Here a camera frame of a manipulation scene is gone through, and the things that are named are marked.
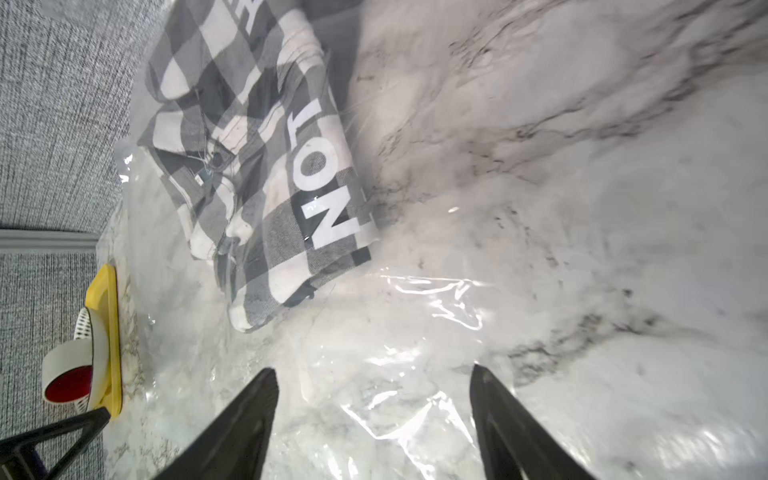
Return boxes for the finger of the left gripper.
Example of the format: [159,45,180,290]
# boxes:
[0,406,112,480]

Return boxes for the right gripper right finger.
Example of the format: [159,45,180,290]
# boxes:
[469,364,593,480]

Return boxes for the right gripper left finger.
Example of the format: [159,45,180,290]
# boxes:
[157,368,279,480]

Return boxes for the clear vacuum bag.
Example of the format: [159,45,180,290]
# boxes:
[98,1,767,479]

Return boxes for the black white checkered cloth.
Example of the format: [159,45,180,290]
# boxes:
[138,1,377,332]

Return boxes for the yellow tray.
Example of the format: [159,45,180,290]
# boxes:
[84,264,123,421]

